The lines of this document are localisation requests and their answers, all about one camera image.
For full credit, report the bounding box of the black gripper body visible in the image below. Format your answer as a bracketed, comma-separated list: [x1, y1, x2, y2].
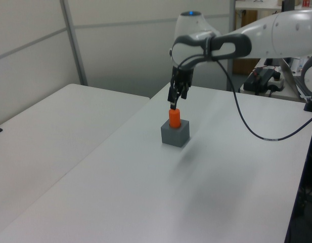
[171, 66, 195, 87]

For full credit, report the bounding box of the orange cylinder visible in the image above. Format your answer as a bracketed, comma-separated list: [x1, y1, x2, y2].
[168, 108, 182, 128]

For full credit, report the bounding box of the grey block with round hole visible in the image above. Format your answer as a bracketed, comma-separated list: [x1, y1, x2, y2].
[160, 119, 191, 148]

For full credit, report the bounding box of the black power supply box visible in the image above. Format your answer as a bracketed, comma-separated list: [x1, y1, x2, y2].
[243, 67, 281, 92]

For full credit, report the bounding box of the wooden cabinet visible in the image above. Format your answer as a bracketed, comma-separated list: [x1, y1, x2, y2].
[232, 10, 260, 75]

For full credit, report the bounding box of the silver laptop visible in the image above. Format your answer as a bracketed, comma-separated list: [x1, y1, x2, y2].
[279, 57, 302, 95]

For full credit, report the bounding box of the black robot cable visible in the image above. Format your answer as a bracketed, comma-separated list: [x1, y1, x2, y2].
[177, 58, 312, 142]

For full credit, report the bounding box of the grey partition post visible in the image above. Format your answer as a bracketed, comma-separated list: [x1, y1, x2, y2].
[229, 0, 238, 92]

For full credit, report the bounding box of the white switch box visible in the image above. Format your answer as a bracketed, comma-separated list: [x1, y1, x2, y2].
[268, 75, 284, 92]

